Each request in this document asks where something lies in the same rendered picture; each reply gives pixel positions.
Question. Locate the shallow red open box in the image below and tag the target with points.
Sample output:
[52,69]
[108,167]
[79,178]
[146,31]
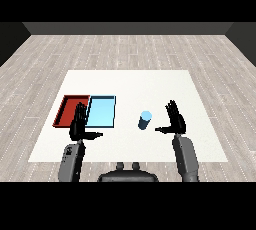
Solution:
[69,110]

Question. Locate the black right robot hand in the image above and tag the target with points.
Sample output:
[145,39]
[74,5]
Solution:
[177,124]

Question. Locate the shallow light blue open box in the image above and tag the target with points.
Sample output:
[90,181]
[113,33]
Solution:
[101,111]

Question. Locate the dark grey robot body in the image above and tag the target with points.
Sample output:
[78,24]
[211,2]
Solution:
[127,175]

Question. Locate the small blue can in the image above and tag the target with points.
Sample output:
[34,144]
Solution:
[145,120]

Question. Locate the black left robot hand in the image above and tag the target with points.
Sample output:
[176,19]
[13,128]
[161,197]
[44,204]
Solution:
[77,129]

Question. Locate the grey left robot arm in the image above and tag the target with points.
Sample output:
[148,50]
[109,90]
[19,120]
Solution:
[71,161]

